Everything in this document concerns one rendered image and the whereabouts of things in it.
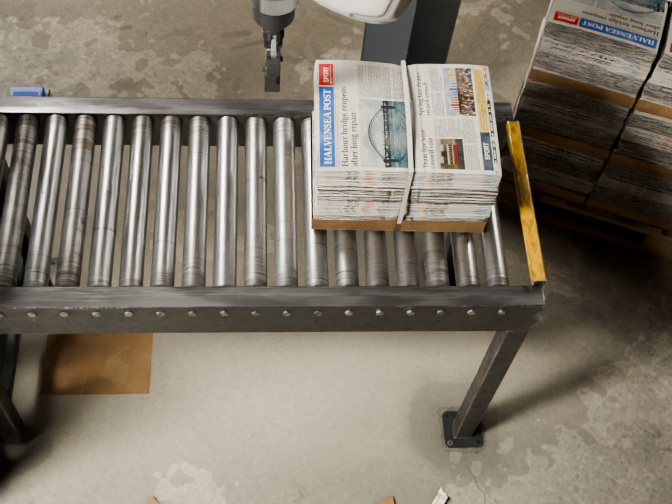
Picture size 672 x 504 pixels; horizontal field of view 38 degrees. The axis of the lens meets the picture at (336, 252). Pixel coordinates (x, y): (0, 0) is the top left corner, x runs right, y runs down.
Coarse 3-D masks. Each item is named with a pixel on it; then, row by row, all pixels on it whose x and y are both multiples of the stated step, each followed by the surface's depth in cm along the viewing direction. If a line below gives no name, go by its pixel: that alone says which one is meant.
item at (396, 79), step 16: (416, 64) 206; (400, 80) 204; (416, 80) 204; (400, 96) 202; (416, 96) 202; (400, 112) 199; (416, 112) 200; (400, 128) 197; (416, 128) 197; (400, 144) 195; (416, 144) 195; (400, 160) 193; (416, 160) 193; (400, 176) 193; (416, 176) 193; (400, 192) 199; (416, 192) 198; (400, 208) 204
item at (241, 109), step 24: (0, 96) 223; (24, 96) 223; (72, 120) 224; (216, 120) 226; (240, 120) 227; (504, 120) 231; (96, 144) 232; (216, 144) 234; (240, 144) 234; (504, 144) 239
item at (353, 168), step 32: (320, 64) 204; (352, 64) 204; (384, 64) 206; (320, 96) 200; (352, 96) 200; (384, 96) 201; (320, 128) 196; (352, 128) 196; (384, 128) 197; (320, 160) 192; (352, 160) 192; (384, 160) 193; (320, 192) 198; (352, 192) 198; (384, 192) 198
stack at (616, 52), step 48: (576, 0) 248; (624, 0) 249; (576, 48) 248; (624, 48) 243; (528, 96) 268; (576, 96) 262; (528, 144) 285; (624, 144) 272; (576, 192) 296; (624, 192) 289; (624, 240) 308
